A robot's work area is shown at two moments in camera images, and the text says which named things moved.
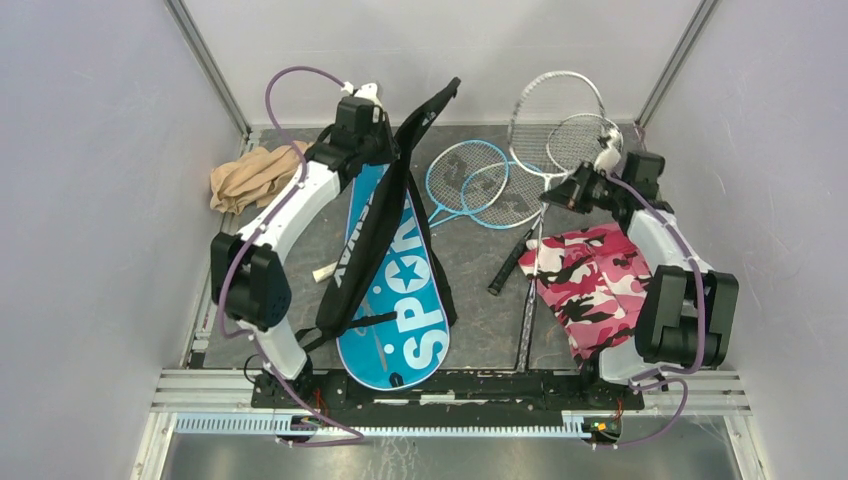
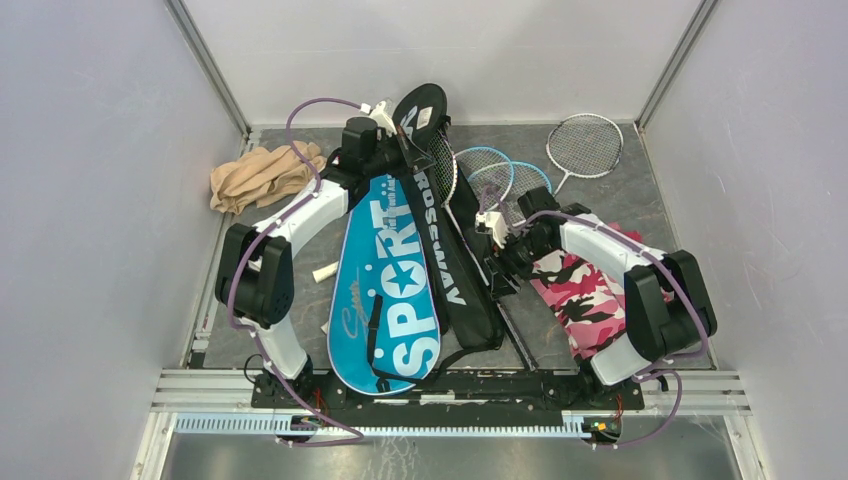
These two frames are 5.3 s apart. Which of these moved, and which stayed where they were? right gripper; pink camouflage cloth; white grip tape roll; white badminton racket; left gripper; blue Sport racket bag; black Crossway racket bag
Moved: black Crossway racket bag; white badminton racket; right gripper
Stayed: left gripper; white grip tape roll; blue Sport racket bag; pink camouflage cloth
